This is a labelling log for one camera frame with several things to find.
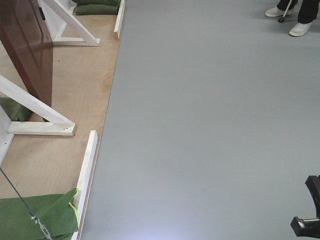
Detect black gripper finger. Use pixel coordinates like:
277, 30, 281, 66
305, 175, 320, 218
290, 216, 320, 238

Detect brown wooden door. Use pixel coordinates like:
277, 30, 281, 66
0, 0, 53, 106

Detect white cane with wheel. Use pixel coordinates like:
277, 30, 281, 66
277, 0, 293, 23

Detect white sneaker left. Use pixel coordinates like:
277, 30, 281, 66
265, 6, 285, 18

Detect plywood base platform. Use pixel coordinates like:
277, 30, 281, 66
0, 6, 128, 240

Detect white near diagonal brace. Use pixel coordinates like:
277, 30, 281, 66
0, 76, 76, 136

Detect white diagonal brace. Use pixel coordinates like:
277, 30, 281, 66
0, 76, 76, 136
38, 0, 101, 47

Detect green sandbag near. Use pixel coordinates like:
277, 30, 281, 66
0, 188, 79, 240

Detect upper green sandbag far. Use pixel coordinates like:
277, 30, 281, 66
72, 0, 121, 6

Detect lower green sandbag far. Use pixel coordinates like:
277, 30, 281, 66
75, 4, 120, 15

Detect green sandbag behind brace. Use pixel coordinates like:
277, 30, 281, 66
0, 97, 33, 122

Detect white far diagonal brace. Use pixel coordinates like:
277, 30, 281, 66
38, 0, 101, 47

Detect white near edge rail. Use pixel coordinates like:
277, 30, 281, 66
71, 130, 99, 240

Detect white edge rail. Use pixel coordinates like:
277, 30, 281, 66
71, 130, 99, 240
114, 0, 126, 40

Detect white far edge rail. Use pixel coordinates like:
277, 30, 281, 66
114, 0, 126, 40

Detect blue guy rope with turnbuckle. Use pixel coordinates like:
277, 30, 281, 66
0, 166, 53, 240

